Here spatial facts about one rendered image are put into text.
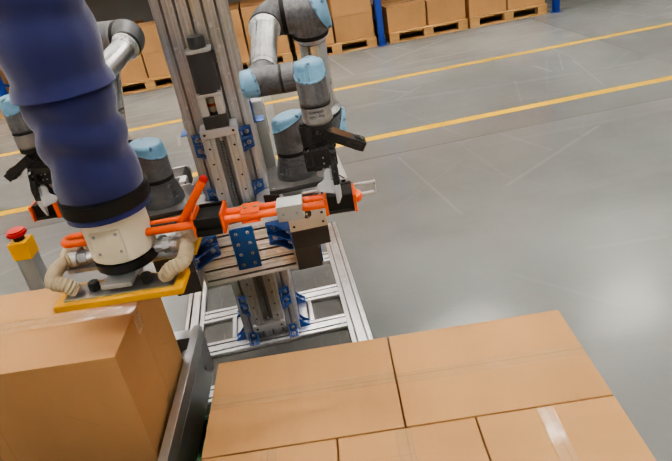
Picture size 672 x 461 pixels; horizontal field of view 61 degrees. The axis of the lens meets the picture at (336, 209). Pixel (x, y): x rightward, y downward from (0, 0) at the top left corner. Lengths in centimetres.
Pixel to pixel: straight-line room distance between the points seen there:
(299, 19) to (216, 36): 41
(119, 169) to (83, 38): 31
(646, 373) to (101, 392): 209
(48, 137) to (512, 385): 143
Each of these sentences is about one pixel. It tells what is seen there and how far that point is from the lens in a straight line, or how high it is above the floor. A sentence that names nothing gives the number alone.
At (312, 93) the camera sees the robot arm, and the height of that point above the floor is 150.
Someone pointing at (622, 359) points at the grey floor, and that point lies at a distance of 282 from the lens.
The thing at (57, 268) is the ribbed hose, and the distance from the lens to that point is 169.
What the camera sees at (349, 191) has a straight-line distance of 149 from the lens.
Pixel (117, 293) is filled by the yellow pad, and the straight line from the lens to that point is 159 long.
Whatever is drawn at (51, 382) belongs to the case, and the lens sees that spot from 175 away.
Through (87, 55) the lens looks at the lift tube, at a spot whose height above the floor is 167.
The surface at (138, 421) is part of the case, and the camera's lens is 178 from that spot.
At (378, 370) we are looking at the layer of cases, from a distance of 194.
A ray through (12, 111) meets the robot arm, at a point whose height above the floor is 152.
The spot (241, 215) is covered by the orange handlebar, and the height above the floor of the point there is 121.
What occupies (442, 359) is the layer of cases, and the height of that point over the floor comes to 54.
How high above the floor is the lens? 187
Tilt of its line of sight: 27 degrees down
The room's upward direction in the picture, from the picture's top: 10 degrees counter-clockwise
